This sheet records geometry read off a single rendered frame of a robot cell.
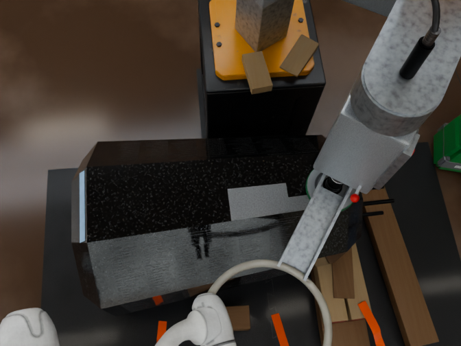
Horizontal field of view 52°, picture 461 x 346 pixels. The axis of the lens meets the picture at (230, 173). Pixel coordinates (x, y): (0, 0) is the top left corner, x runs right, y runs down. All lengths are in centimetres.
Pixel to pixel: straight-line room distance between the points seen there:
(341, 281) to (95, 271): 127
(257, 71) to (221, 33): 31
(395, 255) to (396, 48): 170
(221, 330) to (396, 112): 81
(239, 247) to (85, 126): 152
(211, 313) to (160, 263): 61
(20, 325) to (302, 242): 107
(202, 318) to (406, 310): 158
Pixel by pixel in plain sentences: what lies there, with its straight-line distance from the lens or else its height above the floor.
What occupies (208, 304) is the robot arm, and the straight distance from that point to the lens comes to 153.
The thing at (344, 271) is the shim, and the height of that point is 22.
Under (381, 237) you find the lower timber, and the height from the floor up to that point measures 9.
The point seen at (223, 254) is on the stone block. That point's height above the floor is 71.
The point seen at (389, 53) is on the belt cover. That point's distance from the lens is 137.
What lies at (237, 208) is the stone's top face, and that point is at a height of 82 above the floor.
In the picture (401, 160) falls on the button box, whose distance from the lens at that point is 148.
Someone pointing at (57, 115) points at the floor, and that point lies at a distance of 328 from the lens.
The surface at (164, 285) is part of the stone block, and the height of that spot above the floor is 63.
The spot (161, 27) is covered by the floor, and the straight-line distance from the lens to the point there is 354.
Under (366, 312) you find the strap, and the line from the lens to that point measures 265.
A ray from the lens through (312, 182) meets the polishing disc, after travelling 206.
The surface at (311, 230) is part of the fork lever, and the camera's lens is 190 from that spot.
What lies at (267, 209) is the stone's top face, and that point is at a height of 82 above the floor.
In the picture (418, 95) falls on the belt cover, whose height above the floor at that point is 169.
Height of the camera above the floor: 273
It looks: 68 degrees down
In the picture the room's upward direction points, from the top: 5 degrees clockwise
